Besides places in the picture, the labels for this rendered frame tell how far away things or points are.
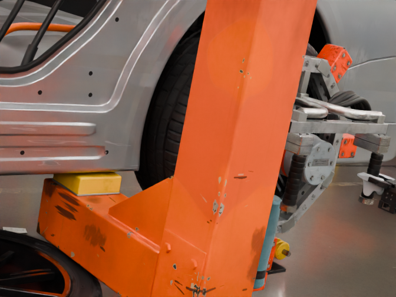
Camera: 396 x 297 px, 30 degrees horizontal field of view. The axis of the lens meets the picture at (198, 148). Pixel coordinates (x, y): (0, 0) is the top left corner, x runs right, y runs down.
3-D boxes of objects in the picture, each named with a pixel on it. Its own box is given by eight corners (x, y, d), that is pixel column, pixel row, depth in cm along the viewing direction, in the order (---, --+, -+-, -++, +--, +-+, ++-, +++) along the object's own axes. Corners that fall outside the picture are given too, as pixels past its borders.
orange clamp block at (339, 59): (319, 78, 228) (334, 56, 230) (338, 84, 223) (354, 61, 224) (309, 65, 223) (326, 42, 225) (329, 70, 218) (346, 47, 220)
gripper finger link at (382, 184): (365, 181, 207) (393, 191, 202) (366, 177, 207) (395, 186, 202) (372, 180, 211) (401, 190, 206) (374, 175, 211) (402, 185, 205)
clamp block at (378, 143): (362, 144, 218) (366, 127, 216) (387, 153, 211) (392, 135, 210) (352, 144, 214) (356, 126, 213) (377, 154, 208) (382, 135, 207)
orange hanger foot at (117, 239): (85, 227, 216) (104, 113, 208) (200, 306, 178) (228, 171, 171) (34, 232, 205) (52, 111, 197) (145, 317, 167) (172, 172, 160)
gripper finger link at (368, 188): (349, 190, 212) (378, 201, 207) (353, 171, 211) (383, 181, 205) (353, 190, 215) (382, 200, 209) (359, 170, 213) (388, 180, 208)
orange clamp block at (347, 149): (319, 151, 239) (336, 151, 245) (338, 158, 233) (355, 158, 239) (324, 131, 238) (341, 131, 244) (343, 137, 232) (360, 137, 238)
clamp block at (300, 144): (285, 145, 195) (289, 125, 194) (311, 155, 189) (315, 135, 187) (272, 145, 192) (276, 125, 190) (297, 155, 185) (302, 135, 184)
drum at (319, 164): (277, 164, 226) (287, 119, 223) (331, 187, 211) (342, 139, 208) (245, 165, 216) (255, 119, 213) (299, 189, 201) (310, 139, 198)
